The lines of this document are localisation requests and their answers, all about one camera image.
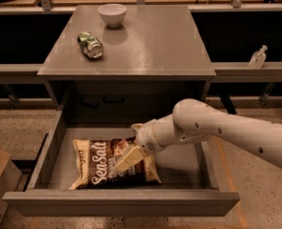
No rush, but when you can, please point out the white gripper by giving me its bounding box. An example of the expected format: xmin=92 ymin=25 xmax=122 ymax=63
xmin=114 ymin=119 xmax=164 ymax=173

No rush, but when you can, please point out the brown SenSalt chip bag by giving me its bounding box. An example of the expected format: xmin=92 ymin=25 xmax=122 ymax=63
xmin=70 ymin=137 xmax=161 ymax=190

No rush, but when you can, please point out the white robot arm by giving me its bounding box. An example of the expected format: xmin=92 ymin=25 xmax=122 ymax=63
xmin=113 ymin=99 xmax=282 ymax=174

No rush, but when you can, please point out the open grey top drawer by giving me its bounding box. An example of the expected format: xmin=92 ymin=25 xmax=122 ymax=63
xmin=3 ymin=111 xmax=240 ymax=217

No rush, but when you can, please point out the grey cabinet counter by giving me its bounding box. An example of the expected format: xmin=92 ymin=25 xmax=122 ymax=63
xmin=38 ymin=5 xmax=215 ymax=116

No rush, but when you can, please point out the crushed green soda can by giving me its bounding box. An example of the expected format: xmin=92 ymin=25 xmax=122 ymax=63
xmin=77 ymin=31 xmax=104 ymax=59

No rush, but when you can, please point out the white ceramic bowl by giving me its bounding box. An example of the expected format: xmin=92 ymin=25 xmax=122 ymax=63
xmin=98 ymin=4 xmax=127 ymax=27

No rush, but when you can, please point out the clear sanitizer pump bottle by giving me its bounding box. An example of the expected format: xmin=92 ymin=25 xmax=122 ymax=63
xmin=249 ymin=45 xmax=268 ymax=69

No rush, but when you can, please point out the grey metal rail shelf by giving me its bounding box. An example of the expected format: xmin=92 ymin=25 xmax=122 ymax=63
xmin=0 ymin=6 xmax=282 ymax=82

